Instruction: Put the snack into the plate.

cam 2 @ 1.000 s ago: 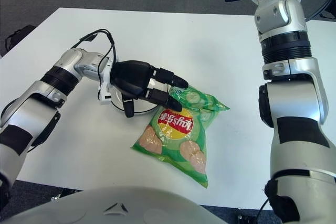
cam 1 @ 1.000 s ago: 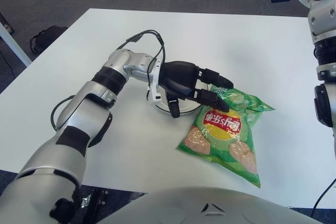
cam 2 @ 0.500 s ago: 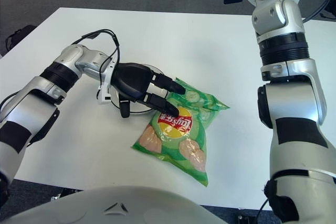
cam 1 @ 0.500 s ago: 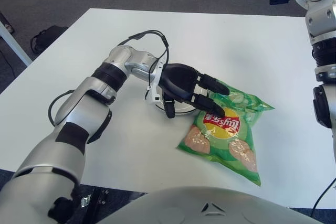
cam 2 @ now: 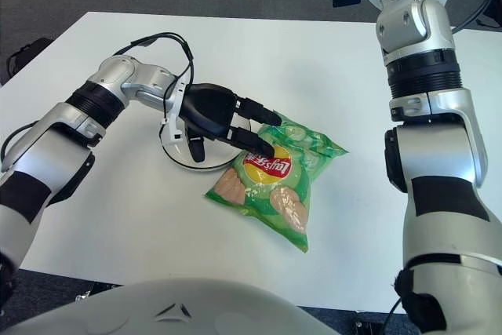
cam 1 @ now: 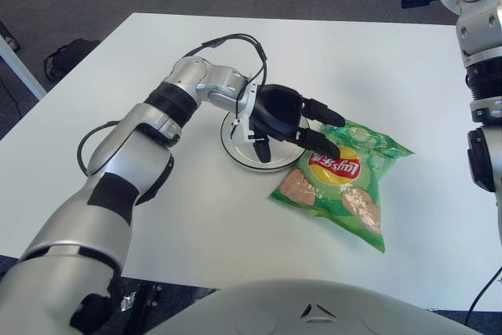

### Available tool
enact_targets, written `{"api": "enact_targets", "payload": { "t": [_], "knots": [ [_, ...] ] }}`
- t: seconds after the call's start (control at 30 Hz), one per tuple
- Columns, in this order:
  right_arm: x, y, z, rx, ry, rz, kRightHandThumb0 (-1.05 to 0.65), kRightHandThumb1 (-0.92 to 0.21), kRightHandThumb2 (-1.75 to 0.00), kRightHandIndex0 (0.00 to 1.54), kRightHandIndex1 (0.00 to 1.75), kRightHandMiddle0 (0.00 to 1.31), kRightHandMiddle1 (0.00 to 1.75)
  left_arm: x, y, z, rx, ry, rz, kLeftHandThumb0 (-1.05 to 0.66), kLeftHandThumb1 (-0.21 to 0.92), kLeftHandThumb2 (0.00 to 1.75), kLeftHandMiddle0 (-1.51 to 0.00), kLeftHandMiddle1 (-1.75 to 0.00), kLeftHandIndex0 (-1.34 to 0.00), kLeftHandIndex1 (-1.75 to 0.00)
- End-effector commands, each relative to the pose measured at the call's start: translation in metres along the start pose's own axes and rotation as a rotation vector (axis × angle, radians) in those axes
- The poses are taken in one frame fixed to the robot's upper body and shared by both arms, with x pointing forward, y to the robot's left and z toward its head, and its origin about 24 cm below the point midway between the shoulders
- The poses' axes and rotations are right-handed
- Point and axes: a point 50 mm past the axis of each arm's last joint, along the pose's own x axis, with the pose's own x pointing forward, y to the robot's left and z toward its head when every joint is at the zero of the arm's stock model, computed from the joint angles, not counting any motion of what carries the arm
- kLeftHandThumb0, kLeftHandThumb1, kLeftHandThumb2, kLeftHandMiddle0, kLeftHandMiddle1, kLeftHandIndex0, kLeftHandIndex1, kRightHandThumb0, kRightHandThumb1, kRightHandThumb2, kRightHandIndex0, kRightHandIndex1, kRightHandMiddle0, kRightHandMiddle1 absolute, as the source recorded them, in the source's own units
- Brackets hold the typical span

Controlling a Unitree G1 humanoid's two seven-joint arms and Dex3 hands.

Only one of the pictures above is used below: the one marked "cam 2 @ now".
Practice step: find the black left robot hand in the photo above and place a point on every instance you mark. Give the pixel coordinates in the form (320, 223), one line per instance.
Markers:
(215, 111)

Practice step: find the green potato chip bag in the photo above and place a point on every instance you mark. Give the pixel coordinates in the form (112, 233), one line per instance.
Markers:
(274, 186)

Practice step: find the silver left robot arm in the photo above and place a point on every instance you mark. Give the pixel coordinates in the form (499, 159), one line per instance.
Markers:
(98, 115)

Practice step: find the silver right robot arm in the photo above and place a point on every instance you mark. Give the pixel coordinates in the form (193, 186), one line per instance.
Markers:
(423, 95)

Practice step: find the white plate with black rim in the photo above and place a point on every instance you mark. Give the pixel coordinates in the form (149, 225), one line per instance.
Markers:
(184, 156)

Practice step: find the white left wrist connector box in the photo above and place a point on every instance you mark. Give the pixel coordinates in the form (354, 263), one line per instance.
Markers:
(174, 127)

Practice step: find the silver robot torso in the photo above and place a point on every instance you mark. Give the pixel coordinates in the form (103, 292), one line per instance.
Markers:
(176, 303)

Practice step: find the black backpack on floor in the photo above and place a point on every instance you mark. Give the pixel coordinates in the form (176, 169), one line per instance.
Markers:
(27, 52)

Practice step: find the black chair base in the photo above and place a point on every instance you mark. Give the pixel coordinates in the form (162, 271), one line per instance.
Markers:
(366, 325)

